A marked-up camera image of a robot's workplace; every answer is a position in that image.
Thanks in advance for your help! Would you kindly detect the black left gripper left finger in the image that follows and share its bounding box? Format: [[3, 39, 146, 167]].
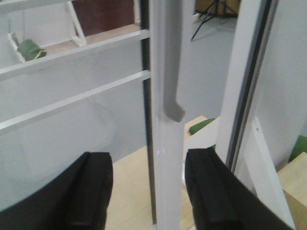
[[0, 152, 113, 230]]

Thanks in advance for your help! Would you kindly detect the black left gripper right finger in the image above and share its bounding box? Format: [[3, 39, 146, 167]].
[[185, 147, 291, 230]]

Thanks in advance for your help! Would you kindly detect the white sliding transparent door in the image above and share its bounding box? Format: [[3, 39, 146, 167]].
[[0, 0, 194, 230]]

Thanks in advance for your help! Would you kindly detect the grey door handle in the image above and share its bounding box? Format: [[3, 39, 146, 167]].
[[161, 0, 185, 122]]

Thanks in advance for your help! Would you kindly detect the white right support brace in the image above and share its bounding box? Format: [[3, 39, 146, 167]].
[[184, 115, 295, 229]]

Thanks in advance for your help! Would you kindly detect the white support brace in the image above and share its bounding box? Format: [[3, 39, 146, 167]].
[[184, 115, 295, 229], [0, 0, 87, 63]]

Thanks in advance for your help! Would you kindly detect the light plywood base board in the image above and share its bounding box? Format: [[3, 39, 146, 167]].
[[103, 115, 207, 230]]

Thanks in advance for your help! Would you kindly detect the light wooden box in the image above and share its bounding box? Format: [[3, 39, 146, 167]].
[[278, 152, 307, 230]]

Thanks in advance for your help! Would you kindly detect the green sandbag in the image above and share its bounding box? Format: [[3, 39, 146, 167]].
[[17, 39, 47, 61], [189, 118, 215, 135]]

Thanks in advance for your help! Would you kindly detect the white left support brace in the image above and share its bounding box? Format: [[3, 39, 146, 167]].
[[0, 0, 87, 63]]

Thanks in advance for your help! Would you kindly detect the brown wooden panel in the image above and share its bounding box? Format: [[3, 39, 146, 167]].
[[72, 0, 135, 36]]

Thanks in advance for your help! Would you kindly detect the black tripod stand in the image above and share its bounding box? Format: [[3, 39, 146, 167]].
[[191, 0, 238, 41]]

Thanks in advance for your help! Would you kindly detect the white door outer frame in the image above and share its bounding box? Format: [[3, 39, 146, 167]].
[[216, 0, 279, 172]]

